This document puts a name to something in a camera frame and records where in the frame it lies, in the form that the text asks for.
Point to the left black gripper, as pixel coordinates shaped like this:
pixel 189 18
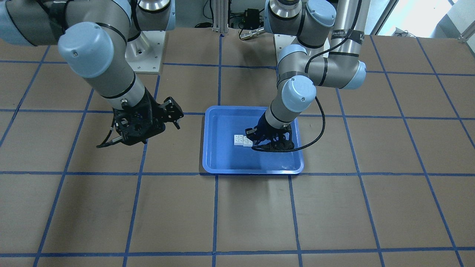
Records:
pixel 264 128

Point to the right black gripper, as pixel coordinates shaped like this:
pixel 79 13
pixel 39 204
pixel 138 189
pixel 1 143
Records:
pixel 153 110

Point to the white building block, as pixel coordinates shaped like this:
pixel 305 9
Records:
pixel 247 142
pixel 238 140

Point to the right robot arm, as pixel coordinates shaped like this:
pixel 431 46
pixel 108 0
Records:
pixel 92 37

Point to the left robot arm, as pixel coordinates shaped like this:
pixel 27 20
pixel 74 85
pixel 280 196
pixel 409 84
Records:
pixel 325 52

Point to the black electronics box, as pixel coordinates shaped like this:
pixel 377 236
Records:
pixel 251 19

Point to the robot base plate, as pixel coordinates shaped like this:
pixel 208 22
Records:
pixel 144 54

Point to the aluminium frame post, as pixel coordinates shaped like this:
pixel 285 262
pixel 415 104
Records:
pixel 220 16

